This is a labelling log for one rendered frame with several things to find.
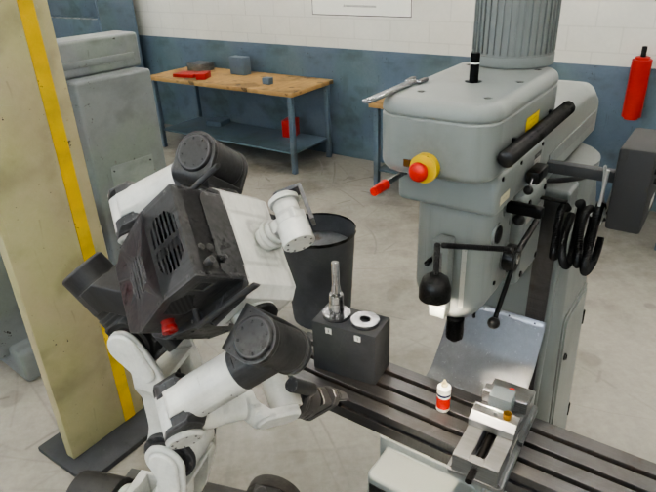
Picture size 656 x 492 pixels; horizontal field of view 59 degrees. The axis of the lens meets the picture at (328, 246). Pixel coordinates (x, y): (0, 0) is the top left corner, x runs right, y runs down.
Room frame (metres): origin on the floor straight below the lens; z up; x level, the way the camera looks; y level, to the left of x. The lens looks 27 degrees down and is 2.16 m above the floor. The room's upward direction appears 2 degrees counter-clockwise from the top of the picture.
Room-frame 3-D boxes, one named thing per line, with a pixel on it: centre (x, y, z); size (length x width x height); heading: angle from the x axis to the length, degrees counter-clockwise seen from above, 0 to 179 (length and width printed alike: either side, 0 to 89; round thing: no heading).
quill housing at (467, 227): (1.31, -0.34, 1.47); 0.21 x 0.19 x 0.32; 54
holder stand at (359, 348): (1.54, -0.06, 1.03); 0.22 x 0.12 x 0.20; 62
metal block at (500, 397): (1.22, -0.46, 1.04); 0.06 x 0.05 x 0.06; 57
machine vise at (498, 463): (1.19, -0.44, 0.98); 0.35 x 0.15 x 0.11; 147
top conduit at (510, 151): (1.25, -0.48, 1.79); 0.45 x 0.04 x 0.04; 144
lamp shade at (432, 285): (1.12, -0.24, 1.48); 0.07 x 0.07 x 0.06
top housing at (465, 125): (1.32, -0.34, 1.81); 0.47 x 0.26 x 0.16; 144
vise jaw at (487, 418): (1.17, -0.43, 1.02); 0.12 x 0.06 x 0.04; 57
